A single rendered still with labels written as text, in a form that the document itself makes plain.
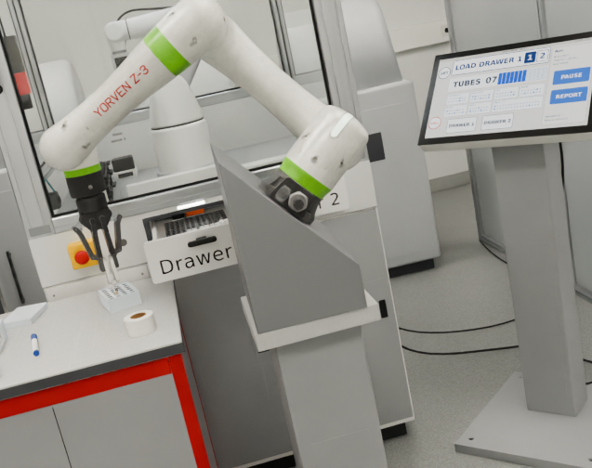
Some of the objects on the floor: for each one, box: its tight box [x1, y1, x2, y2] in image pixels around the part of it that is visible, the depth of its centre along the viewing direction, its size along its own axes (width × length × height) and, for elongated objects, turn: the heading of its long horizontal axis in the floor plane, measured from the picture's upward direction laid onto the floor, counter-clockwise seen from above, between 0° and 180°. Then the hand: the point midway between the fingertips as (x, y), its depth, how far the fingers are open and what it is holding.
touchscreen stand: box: [454, 143, 592, 468], centre depth 238 cm, size 50×45×102 cm
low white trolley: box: [0, 277, 218, 468], centre depth 208 cm, size 58×62×76 cm
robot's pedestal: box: [241, 290, 388, 468], centre depth 193 cm, size 30×30×76 cm
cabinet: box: [44, 206, 414, 468], centre depth 288 cm, size 95×103×80 cm
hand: (110, 269), depth 205 cm, fingers closed, pressing on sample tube
